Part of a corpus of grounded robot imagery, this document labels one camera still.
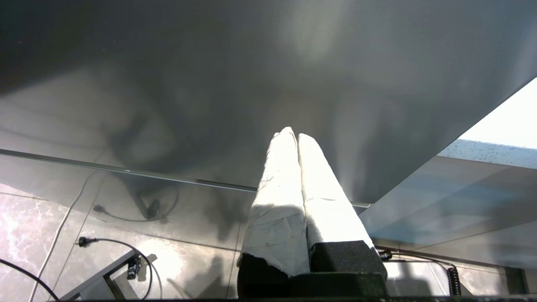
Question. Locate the grey base cabinet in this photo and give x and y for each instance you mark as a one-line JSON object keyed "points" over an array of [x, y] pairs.
{"points": [[461, 201]]}

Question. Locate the grey metal frame bar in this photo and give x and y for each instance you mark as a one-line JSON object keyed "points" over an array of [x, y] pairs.
{"points": [[105, 274]]}

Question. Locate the tissue-wrapped left gripper left finger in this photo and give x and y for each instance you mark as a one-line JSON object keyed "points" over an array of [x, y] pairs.
{"points": [[279, 201]]}

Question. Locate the tissue-wrapped left gripper right finger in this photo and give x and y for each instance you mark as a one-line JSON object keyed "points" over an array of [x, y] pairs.
{"points": [[327, 201]]}

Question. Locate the tall cabinet unit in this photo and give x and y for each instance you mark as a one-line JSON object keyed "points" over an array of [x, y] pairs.
{"points": [[209, 75]]}

